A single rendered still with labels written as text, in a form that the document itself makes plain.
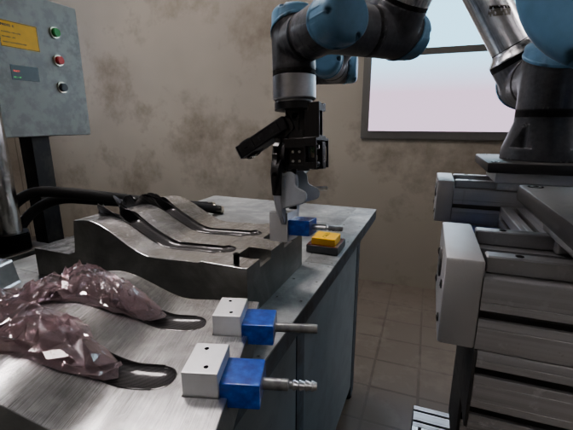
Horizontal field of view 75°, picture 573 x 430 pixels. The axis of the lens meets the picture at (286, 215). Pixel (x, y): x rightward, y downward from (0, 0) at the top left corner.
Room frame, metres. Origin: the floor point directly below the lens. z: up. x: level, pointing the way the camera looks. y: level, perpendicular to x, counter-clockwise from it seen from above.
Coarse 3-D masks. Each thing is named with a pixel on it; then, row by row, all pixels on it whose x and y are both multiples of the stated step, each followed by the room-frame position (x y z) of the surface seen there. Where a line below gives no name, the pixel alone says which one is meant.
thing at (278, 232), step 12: (276, 216) 0.65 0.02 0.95; (288, 216) 0.65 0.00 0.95; (276, 228) 0.65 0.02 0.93; (288, 228) 0.64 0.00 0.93; (300, 228) 0.64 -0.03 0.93; (312, 228) 0.64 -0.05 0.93; (324, 228) 0.63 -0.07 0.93; (336, 228) 0.63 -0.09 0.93; (276, 240) 0.65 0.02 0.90; (288, 240) 0.64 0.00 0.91
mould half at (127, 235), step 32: (96, 224) 0.66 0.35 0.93; (128, 224) 0.70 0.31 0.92; (160, 224) 0.74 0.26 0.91; (224, 224) 0.83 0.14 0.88; (256, 224) 0.82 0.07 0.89; (64, 256) 0.70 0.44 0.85; (96, 256) 0.67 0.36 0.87; (128, 256) 0.64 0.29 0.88; (160, 256) 0.62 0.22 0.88; (192, 256) 0.61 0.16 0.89; (224, 256) 0.60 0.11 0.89; (288, 256) 0.71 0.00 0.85; (192, 288) 0.59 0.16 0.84; (224, 288) 0.56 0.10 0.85; (256, 288) 0.58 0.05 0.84
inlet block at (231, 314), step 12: (228, 300) 0.46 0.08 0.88; (240, 300) 0.46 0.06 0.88; (216, 312) 0.42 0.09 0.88; (228, 312) 0.42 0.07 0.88; (240, 312) 0.42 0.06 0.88; (252, 312) 0.45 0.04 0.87; (264, 312) 0.45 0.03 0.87; (276, 312) 0.45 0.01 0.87; (216, 324) 0.42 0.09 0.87; (228, 324) 0.41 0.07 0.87; (240, 324) 0.41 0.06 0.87; (252, 324) 0.42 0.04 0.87; (264, 324) 0.42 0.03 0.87; (276, 324) 0.43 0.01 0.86; (288, 324) 0.43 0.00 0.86; (300, 324) 0.43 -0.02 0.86; (312, 324) 0.43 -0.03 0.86; (240, 336) 0.41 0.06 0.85; (252, 336) 0.42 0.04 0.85; (264, 336) 0.41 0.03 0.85
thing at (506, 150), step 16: (528, 112) 0.76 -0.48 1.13; (544, 112) 0.74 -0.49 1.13; (560, 112) 0.73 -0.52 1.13; (512, 128) 0.79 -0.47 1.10; (528, 128) 0.75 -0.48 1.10; (544, 128) 0.73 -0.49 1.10; (560, 128) 0.72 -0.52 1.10; (512, 144) 0.77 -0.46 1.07; (528, 144) 0.74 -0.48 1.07; (544, 144) 0.72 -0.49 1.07; (560, 144) 0.71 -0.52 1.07; (528, 160) 0.73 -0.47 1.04; (544, 160) 0.72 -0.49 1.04; (560, 160) 0.71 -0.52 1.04
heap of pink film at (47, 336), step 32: (0, 288) 0.46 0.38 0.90; (32, 288) 0.45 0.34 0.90; (64, 288) 0.44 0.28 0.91; (96, 288) 0.44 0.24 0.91; (128, 288) 0.45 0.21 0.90; (0, 320) 0.36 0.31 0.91; (32, 320) 0.35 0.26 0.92; (64, 320) 0.37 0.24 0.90; (0, 352) 0.32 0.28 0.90; (32, 352) 0.32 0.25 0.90; (64, 352) 0.32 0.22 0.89; (96, 352) 0.34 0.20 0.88
